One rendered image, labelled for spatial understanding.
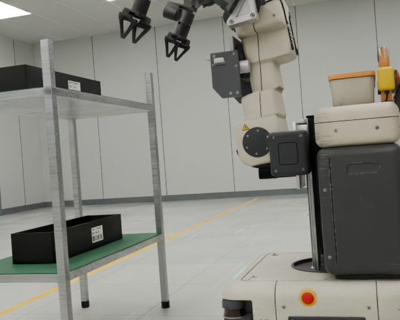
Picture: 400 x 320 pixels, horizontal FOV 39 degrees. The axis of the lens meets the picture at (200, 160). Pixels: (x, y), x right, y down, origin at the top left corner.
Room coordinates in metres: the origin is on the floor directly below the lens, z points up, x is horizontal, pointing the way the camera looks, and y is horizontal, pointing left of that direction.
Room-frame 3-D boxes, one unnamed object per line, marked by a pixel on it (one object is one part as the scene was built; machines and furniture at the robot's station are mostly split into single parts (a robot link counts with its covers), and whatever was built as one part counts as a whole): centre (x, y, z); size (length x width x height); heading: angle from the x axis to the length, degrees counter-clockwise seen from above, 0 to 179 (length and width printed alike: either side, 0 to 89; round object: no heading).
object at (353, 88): (1.96, -0.54, 0.87); 0.23 x 0.15 x 0.11; 162
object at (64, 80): (2.31, 0.59, 1.01); 0.57 x 0.17 x 0.11; 163
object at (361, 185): (1.97, -0.52, 0.59); 0.55 x 0.34 x 0.83; 162
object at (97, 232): (2.31, 0.54, 0.41); 0.57 x 0.17 x 0.11; 163
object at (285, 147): (1.99, -0.26, 0.68); 0.28 x 0.27 x 0.25; 162
